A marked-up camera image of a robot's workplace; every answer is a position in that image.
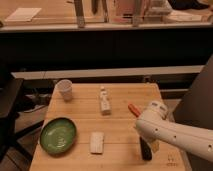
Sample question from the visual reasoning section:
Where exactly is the white paper sheet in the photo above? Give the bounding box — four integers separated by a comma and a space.
5, 8, 41, 22

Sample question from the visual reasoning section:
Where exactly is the white sponge block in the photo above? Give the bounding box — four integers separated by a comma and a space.
90, 132, 104, 154

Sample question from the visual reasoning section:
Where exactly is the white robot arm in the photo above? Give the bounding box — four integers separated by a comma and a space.
135, 101, 213, 162

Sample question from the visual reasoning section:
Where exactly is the orange carrot toy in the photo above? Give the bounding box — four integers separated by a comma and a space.
128, 104, 140, 117

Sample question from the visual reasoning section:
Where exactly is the white glue bottle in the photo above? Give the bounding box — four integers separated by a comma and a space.
100, 86, 111, 115

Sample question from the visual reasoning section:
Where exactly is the black eraser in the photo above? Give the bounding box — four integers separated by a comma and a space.
140, 139, 152, 161

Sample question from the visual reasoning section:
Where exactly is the green bowl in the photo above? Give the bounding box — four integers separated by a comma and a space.
39, 117, 77, 155

